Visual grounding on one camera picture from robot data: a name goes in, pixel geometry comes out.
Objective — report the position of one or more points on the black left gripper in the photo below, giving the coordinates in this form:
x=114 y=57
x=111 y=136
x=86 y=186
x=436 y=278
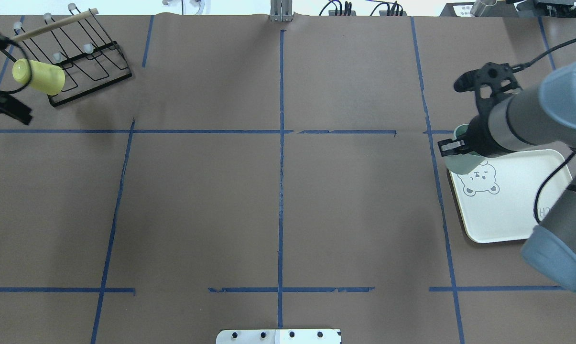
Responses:
x=3 y=103

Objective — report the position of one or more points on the metal cup on desk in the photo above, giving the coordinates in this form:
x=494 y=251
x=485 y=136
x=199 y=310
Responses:
x=483 y=8

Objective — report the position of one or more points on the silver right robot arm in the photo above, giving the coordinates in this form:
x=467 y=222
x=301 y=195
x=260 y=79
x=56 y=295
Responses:
x=512 y=119

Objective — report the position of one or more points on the yellow plastic cup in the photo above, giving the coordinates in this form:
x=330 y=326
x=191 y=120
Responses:
x=43 y=77

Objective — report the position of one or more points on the cream bear print tray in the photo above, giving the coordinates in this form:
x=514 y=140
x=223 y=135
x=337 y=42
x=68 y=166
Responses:
x=498 y=199

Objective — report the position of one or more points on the aluminium frame post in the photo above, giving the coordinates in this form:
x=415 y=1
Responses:
x=281 y=11

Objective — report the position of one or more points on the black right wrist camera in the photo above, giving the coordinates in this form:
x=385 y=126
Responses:
x=491 y=84

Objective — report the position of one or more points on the black wire cup rack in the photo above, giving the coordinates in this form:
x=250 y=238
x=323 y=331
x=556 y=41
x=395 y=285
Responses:
x=79 y=44

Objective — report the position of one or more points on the pale green plastic cup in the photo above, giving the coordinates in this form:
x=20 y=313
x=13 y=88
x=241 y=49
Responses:
x=463 y=163

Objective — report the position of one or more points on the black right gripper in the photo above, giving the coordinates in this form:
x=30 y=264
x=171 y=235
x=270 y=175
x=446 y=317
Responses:
x=482 y=140

